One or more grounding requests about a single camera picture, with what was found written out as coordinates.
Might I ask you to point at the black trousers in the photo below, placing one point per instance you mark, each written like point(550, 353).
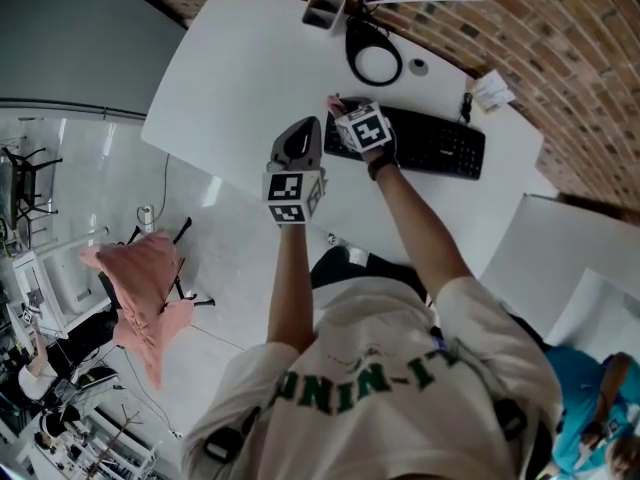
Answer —
point(380, 273)

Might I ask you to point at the white shelf unit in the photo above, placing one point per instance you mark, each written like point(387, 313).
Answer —
point(50, 278)

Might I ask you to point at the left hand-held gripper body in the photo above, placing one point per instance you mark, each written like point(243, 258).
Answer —
point(292, 188)

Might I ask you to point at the black wristband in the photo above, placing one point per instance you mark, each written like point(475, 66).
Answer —
point(382, 169)

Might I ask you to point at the black monitor stand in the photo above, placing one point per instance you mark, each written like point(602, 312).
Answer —
point(372, 35)

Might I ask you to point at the white card box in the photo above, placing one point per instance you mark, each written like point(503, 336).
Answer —
point(492, 92)

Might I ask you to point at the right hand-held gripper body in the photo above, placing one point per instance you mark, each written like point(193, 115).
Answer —
point(367, 130)

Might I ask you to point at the pink fabric cover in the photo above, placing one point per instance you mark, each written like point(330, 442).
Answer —
point(142, 288)

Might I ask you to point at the person's right forearm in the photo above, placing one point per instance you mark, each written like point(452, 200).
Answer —
point(420, 228)

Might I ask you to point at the white printed t-shirt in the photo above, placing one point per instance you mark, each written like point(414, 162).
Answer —
point(380, 418)

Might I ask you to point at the black folding chair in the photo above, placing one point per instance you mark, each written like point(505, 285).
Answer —
point(180, 280)

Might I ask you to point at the wooden coat rack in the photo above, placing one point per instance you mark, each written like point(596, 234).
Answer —
point(117, 440)

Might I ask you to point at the white pen holder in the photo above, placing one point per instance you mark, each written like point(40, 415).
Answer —
point(325, 8)

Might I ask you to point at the black office chair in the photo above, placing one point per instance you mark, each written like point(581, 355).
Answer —
point(25, 183)

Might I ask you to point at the black keyboard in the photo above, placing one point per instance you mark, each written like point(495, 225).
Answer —
point(440, 148)

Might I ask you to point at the person's left forearm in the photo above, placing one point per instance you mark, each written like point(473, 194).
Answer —
point(292, 288)

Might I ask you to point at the white power strip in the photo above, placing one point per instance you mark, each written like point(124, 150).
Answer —
point(145, 215)

